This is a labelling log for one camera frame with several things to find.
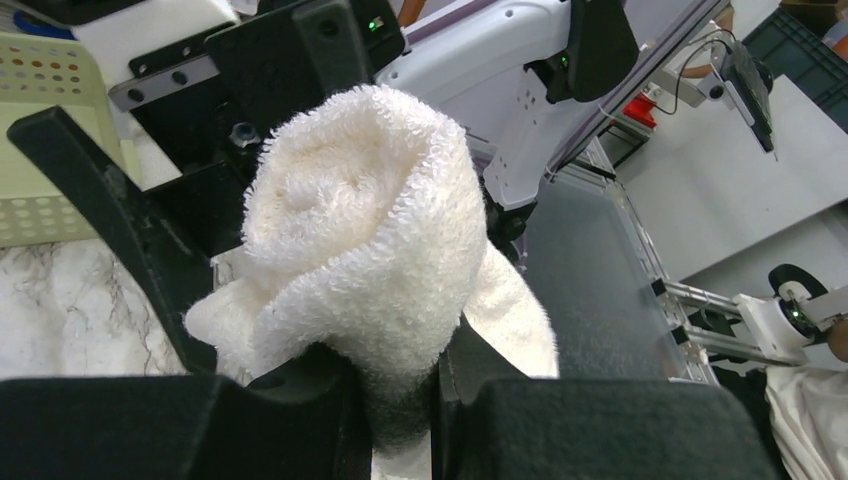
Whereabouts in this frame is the external camera on mount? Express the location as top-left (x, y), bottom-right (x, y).
top-left (650, 24), bottom-right (774, 153)

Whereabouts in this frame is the light green plastic basket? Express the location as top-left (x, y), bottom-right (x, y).
top-left (1, 33), bottom-right (142, 248)

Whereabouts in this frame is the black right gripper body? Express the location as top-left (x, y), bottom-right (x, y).
top-left (69, 1), bottom-right (405, 255)

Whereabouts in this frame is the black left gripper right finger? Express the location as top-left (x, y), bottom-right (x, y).
top-left (430, 317), bottom-right (783, 480)

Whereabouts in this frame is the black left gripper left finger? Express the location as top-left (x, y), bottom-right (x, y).
top-left (1, 345), bottom-right (372, 479)

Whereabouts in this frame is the white device with black wheel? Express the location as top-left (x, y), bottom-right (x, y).
top-left (731, 263), bottom-right (847, 367)

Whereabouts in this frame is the dark green plastic crate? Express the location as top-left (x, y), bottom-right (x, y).
top-left (743, 9), bottom-right (847, 130)

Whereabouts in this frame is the cream white towel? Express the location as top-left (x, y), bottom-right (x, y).
top-left (185, 85), bottom-right (559, 479)

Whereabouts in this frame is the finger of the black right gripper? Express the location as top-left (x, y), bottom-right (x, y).
top-left (7, 106), bottom-right (217, 374)

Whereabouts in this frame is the white cloth at edge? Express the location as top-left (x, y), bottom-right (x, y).
top-left (765, 367), bottom-right (847, 480)

